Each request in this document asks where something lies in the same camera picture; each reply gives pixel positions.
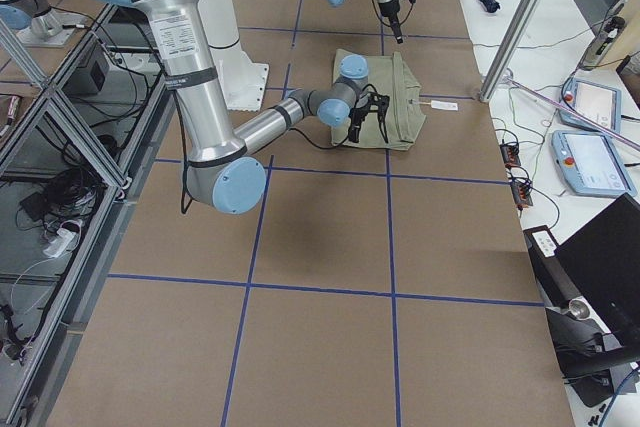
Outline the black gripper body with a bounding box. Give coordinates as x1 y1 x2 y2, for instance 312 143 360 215
349 92 390 128
377 0 417 25

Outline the sage green long-sleeve shirt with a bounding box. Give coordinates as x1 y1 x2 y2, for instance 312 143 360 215
331 52 426 151

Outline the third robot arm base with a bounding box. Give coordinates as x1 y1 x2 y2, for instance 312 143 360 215
1 0 85 47

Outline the white paper hang tag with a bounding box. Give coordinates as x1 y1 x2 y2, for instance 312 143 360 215
430 100 459 111

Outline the blue tape line far crosswise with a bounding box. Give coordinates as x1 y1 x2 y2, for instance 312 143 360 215
219 0 309 427

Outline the blue tape line crosswise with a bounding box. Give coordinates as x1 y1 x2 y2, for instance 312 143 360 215
219 0 309 427
379 16 404 427
107 273 544 308

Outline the upper orange connector block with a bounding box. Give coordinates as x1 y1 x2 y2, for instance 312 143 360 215
499 142 521 168

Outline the orange connector block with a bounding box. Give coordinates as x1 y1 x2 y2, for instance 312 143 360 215
499 142 521 168
509 177 533 211

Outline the blue tape line centre lengthwise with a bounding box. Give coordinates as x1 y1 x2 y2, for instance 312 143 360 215
238 26 470 41

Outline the blue tape line lengthwise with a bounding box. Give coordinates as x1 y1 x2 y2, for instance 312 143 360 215
238 26 470 41
152 156 512 186

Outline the lower orange connector block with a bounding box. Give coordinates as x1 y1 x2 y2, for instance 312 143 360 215
509 177 533 211

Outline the clear pink rod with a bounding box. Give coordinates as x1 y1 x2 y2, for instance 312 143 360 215
500 75 640 152

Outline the lower teach pendant tablet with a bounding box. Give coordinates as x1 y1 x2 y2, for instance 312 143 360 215
551 131 637 198

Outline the teach pendant tablet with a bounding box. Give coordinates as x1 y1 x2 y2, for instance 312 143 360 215
560 77 621 133
551 131 637 198

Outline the upper teach pendant tablet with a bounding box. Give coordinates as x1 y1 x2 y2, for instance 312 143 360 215
560 77 621 133

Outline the black box with label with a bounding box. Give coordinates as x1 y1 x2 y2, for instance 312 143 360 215
523 226 581 308

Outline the black laptop computer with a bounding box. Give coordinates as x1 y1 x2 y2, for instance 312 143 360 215
555 194 639 345

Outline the black power adapter box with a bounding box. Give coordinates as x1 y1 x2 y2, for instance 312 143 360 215
63 44 109 95

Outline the blue tape line near crosswise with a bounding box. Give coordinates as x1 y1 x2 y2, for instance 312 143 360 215
107 273 544 308

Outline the white power strip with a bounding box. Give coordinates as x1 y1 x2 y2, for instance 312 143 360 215
43 228 79 258

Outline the aluminium frame post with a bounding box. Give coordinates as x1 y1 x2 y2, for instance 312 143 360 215
478 0 541 103

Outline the aluminium frame side rack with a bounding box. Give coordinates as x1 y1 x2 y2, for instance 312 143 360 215
1 6 170 426

